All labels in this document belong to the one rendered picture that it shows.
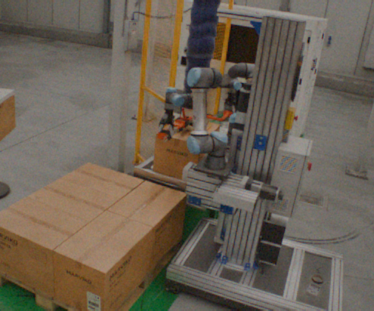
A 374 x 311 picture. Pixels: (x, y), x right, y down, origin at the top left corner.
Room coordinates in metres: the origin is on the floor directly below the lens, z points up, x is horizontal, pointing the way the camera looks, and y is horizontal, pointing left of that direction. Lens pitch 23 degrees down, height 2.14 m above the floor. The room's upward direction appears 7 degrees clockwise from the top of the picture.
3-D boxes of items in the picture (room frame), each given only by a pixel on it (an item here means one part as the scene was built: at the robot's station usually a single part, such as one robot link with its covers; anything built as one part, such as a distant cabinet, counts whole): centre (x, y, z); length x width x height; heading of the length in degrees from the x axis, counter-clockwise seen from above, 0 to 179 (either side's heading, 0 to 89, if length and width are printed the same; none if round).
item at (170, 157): (3.43, 0.01, 0.75); 0.60 x 0.40 x 0.40; 163
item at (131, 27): (4.13, 0.71, 1.62); 0.20 x 0.05 x 0.30; 159
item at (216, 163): (2.48, -0.18, 1.09); 0.15 x 0.15 x 0.10
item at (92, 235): (2.60, 0.65, 0.34); 1.20 x 1.00 x 0.40; 159
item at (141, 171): (3.10, 0.13, 0.58); 0.70 x 0.03 x 0.06; 69
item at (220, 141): (2.48, -0.18, 1.20); 0.13 x 0.12 x 0.14; 119
